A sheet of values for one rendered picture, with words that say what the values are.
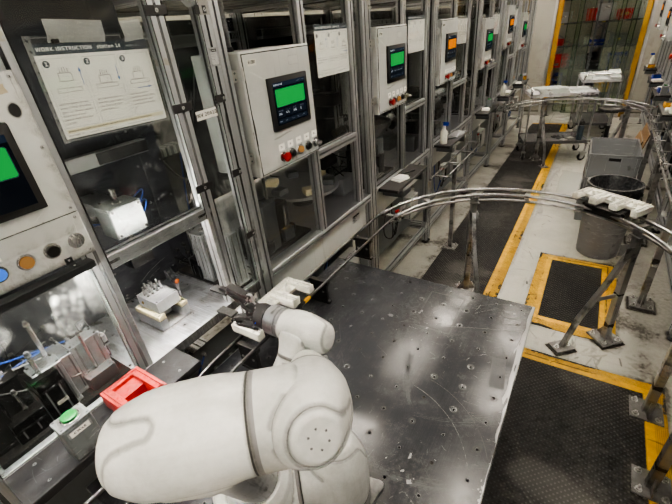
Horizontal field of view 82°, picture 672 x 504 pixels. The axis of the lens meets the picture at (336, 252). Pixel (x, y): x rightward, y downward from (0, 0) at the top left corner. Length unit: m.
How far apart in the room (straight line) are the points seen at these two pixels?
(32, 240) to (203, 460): 0.82
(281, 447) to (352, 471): 0.61
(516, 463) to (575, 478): 0.24
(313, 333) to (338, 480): 0.35
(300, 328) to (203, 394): 0.56
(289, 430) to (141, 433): 0.18
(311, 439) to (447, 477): 0.90
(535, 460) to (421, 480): 1.01
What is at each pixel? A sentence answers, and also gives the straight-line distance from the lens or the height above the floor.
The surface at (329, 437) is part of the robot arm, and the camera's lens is 0.49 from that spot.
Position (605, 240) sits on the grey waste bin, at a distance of 3.76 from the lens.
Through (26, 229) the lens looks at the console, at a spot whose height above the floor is 1.49.
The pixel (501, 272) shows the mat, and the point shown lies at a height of 0.01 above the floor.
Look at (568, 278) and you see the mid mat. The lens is 3.50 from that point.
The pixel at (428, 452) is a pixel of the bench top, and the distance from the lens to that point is 1.38.
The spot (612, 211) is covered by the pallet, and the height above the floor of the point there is 0.83.
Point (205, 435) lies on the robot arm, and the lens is 0.52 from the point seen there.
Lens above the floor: 1.84
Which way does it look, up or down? 30 degrees down
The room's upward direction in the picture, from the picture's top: 6 degrees counter-clockwise
